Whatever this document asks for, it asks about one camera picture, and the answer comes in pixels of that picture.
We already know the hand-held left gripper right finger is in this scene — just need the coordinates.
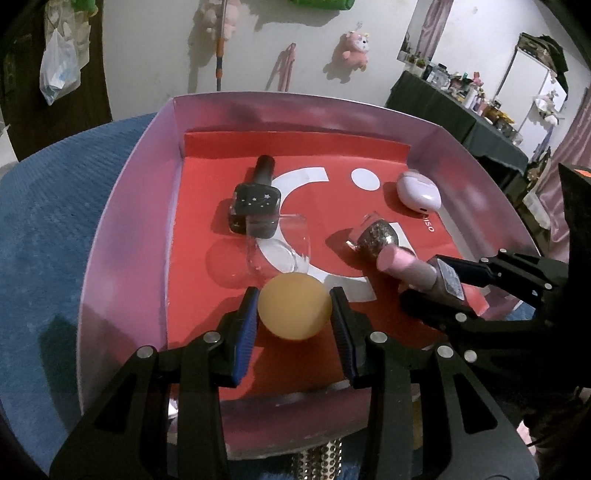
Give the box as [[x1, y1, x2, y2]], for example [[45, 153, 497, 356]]
[[330, 286, 537, 480]]

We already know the clear plastic cup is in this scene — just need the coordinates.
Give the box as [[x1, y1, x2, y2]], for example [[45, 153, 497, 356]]
[[245, 215, 311, 278]]

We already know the dark star-print nail polish bottle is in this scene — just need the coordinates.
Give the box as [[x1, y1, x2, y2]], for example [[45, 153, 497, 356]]
[[228, 155, 281, 238]]

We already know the hanging plastic bag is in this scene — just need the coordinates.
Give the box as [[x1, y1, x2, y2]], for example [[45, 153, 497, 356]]
[[39, 30, 80, 106]]

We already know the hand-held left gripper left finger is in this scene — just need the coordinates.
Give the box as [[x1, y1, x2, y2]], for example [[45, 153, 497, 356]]
[[48, 286, 259, 480]]

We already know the pale pink plush toy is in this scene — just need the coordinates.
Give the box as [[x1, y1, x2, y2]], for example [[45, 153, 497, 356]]
[[198, 0, 243, 40]]

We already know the red paper sheet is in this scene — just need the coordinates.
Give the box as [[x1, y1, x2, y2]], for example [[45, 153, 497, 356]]
[[166, 130, 490, 402]]

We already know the pink cardboard box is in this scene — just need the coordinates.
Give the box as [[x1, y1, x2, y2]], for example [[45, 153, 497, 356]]
[[78, 92, 541, 462]]

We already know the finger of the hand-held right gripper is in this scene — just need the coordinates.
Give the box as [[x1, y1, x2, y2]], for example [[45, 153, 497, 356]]
[[399, 287, 491, 357], [435, 250, 570, 306]]

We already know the cluster of cosmetics bottles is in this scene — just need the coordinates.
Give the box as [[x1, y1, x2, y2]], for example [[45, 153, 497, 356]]
[[402, 53, 525, 144]]

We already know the green printed bag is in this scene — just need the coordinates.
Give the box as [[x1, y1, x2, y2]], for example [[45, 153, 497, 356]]
[[288, 0, 356, 10]]

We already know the dark wooden door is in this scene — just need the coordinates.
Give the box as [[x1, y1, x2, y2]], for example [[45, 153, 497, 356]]
[[0, 0, 115, 160]]

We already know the glitter nail polish bottle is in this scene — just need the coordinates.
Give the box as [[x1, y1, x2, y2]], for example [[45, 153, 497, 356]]
[[346, 211, 402, 257]]

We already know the white earbud case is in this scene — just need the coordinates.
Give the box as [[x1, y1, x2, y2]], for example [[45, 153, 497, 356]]
[[396, 170, 443, 214]]

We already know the pink curtain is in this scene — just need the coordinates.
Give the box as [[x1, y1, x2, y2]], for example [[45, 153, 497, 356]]
[[536, 85, 591, 252]]

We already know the studded silver cap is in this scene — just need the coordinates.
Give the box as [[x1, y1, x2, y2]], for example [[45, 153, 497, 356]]
[[288, 438, 345, 480]]

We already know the dark green covered table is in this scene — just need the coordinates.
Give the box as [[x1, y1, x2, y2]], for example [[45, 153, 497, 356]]
[[385, 71, 529, 176]]

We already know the orange-tipped mop stick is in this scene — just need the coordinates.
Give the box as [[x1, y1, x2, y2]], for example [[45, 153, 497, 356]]
[[215, 0, 228, 92]]

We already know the pink-capped nail polish bottle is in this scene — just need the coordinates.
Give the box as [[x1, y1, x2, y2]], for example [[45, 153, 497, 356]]
[[376, 244, 465, 302]]

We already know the pink plush toy with horn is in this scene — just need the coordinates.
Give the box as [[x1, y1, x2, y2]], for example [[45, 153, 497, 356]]
[[339, 31, 372, 71]]

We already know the wall mirror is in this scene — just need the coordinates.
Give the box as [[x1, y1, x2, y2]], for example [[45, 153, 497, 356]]
[[398, 0, 445, 70]]

